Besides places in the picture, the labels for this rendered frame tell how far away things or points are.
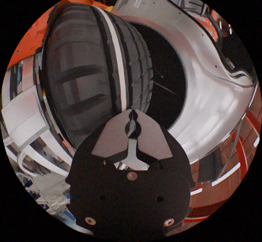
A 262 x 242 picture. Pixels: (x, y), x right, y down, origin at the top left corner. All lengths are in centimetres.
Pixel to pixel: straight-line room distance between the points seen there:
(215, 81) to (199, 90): 9
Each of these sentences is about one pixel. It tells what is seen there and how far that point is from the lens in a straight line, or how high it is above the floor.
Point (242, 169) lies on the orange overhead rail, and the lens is 209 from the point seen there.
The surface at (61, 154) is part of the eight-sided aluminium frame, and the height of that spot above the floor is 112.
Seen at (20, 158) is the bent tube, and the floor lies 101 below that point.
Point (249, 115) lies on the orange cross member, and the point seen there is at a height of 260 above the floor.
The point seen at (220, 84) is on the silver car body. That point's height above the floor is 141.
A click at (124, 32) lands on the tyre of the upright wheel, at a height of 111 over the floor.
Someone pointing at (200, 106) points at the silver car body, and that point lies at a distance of 40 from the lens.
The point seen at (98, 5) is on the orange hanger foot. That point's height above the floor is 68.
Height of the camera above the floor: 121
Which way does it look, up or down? 15 degrees down
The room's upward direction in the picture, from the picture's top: 121 degrees clockwise
